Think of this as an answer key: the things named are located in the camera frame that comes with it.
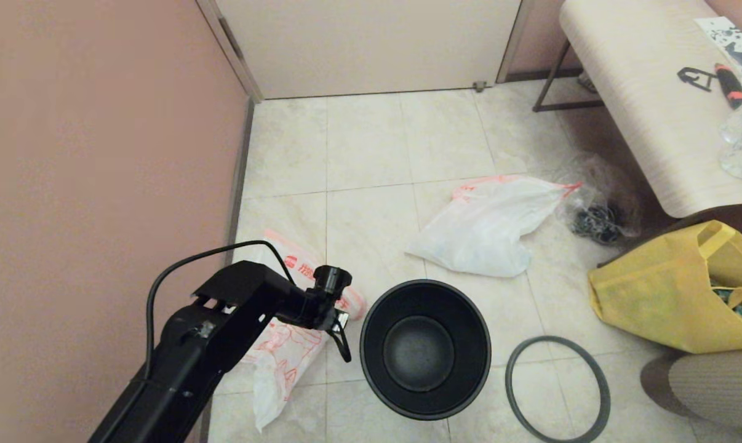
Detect fresh white red-print trash bag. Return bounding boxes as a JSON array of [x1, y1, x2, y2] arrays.
[[233, 231, 367, 431]]

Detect used white red-print trash bag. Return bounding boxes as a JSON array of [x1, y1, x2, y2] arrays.
[[406, 175, 582, 277]]

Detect grey bin retaining ring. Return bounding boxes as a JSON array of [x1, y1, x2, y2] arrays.
[[505, 335, 612, 443]]

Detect black trash bin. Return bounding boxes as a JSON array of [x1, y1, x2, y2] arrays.
[[360, 280, 492, 421]]

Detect clear bag of dark parts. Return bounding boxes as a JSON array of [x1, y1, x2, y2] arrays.
[[556, 154, 642, 247]]

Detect yellow fabric tote bag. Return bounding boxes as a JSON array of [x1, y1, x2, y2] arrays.
[[588, 220, 742, 354]]

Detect white door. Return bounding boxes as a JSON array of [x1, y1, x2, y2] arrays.
[[214, 0, 522, 99]]

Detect light wood-grain table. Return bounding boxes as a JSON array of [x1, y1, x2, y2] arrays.
[[533, 0, 742, 219]]

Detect white ribbed cylinder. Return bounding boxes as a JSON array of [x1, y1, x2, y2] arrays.
[[640, 349, 742, 431]]

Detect teal patterned tote contents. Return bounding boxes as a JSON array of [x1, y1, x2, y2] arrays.
[[712, 286, 742, 321]]

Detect black hook clip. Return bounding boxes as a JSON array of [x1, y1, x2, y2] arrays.
[[677, 68, 716, 94]]

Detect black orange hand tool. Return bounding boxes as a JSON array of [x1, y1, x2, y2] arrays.
[[714, 63, 742, 111]]

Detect printed black white paper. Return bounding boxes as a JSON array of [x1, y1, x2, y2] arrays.
[[694, 17, 742, 71]]

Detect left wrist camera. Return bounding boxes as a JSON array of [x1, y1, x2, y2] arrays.
[[314, 266, 352, 296]]

